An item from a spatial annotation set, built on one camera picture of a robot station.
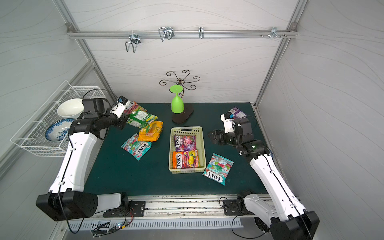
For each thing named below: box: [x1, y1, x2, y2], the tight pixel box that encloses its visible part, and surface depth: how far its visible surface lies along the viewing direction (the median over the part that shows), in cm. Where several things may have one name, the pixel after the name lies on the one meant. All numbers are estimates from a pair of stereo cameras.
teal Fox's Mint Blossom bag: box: [121, 133, 152, 161], surface depth 97 cm
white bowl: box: [57, 98, 85, 119], surface depth 71 cm
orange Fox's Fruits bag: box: [172, 149, 199, 169], surface depth 90 cm
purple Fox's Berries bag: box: [174, 135, 197, 152], surface depth 97 cm
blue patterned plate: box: [45, 118, 75, 142], surface depth 65 cm
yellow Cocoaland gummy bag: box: [138, 121, 164, 142], surface depth 100 cm
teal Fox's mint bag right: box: [202, 153, 234, 186], surface depth 86 cm
